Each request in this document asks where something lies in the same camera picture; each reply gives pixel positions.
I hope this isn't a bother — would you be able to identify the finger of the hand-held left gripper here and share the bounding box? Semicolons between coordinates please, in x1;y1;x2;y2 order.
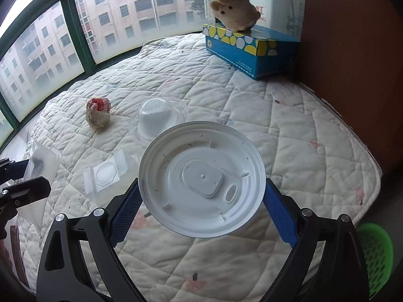
0;158;31;185
0;176;51;210

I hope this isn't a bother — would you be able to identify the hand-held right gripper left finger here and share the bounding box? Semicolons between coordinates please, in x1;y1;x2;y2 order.
36;178;143;302

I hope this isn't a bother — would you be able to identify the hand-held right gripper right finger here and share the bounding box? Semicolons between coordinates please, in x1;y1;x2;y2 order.
260;179;370;302

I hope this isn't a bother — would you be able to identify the clear plastic tray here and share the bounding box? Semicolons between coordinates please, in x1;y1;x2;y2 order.
27;140;62;181

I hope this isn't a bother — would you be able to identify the white plastic lid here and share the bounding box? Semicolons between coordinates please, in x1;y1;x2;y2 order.
139;121;266;239

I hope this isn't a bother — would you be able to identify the green plastic wastebasket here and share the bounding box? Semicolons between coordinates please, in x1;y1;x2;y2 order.
356;223;394;302

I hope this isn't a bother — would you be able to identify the brown wooden strip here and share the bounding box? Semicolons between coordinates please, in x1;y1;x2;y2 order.
9;225;29;287

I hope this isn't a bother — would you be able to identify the clear flat plastic lid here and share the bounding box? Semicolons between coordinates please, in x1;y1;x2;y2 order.
83;150;141;202

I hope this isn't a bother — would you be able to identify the white quilted mattress pad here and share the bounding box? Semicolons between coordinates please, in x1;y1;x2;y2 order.
19;31;383;302

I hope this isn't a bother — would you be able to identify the crumpled red white wrapper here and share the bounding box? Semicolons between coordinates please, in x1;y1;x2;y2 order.
86;97;113;129

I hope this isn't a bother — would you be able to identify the clear plastic dome cup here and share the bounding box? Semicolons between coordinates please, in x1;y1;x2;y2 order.
128;97;189;142

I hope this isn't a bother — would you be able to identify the blue spotted tissue box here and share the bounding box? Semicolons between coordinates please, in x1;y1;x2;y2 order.
202;23;300;81

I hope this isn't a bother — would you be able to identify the brown wooden cabinet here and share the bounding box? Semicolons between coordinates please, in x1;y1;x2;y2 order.
296;0;403;177

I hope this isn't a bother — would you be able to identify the apartment building outside window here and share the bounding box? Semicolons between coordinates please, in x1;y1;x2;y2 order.
0;0;205;117

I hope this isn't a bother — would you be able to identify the beige plush toy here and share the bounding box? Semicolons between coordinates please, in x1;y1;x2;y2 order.
209;0;261;32

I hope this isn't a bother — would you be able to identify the tree outside window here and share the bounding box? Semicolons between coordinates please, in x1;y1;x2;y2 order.
190;0;206;19

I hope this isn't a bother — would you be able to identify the green window frame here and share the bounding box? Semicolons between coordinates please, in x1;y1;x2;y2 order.
0;0;246;139

